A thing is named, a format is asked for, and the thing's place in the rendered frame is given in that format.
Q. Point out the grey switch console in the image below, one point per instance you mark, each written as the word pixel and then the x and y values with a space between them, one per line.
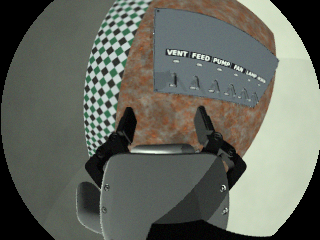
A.
pixel 229 63

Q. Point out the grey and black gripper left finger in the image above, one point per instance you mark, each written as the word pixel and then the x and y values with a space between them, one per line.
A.
pixel 117 143

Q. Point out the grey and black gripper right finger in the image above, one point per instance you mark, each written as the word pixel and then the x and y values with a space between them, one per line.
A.
pixel 215 144

